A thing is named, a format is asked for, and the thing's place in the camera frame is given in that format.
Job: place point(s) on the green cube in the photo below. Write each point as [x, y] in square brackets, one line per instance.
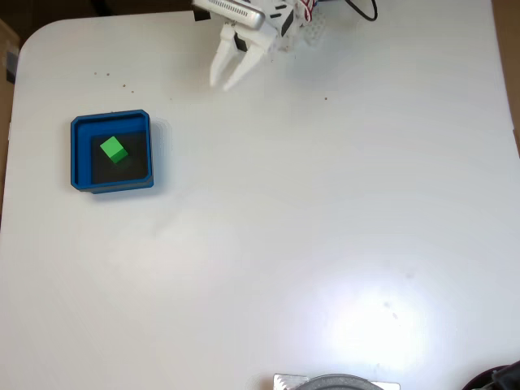
[113, 148]

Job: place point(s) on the silver metal bracket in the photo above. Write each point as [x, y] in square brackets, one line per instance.
[284, 382]

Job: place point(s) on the blue square box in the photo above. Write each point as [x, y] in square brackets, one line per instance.
[81, 162]

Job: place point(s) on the silver camera box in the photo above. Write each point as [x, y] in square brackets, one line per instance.
[231, 10]

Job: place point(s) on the grey round object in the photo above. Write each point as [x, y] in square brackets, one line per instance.
[337, 382]

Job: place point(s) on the dark round object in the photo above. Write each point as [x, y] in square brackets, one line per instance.
[495, 380]

